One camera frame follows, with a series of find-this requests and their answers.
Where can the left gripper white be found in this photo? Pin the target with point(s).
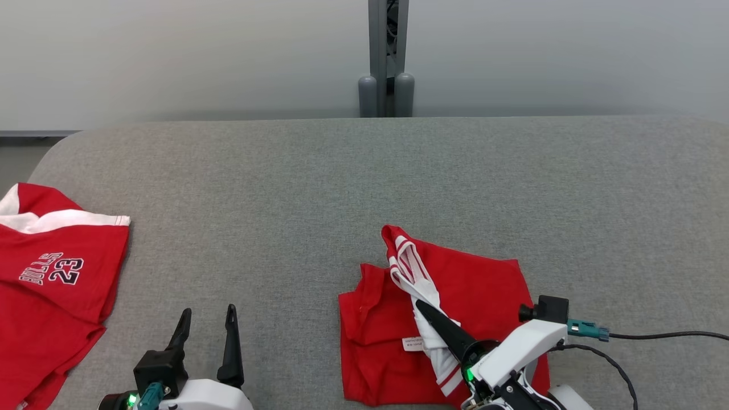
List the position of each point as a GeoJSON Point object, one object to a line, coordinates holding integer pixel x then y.
{"type": "Point", "coordinates": [211, 397]}

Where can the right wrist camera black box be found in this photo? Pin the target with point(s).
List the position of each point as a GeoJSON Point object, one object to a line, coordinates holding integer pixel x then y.
{"type": "Point", "coordinates": [549, 310]}

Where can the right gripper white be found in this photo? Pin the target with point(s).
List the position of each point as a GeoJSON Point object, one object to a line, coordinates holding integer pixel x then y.
{"type": "Point", "coordinates": [518, 347]}

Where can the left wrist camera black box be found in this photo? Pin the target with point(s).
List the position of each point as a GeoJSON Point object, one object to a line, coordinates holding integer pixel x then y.
{"type": "Point", "coordinates": [159, 370]}

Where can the red number 23 jersey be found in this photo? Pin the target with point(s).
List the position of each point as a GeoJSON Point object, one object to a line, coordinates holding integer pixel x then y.
{"type": "Point", "coordinates": [57, 330]}

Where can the grey metal post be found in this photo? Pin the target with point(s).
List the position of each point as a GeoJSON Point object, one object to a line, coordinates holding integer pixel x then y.
{"type": "Point", "coordinates": [377, 45]}

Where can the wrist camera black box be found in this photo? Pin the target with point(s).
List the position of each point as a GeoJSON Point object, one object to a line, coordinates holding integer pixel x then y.
{"type": "Point", "coordinates": [159, 370]}
{"type": "Point", "coordinates": [549, 310]}

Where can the red shirt with white sleeves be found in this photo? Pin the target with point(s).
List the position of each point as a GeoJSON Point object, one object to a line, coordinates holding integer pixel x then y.
{"type": "Point", "coordinates": [490, 285]}

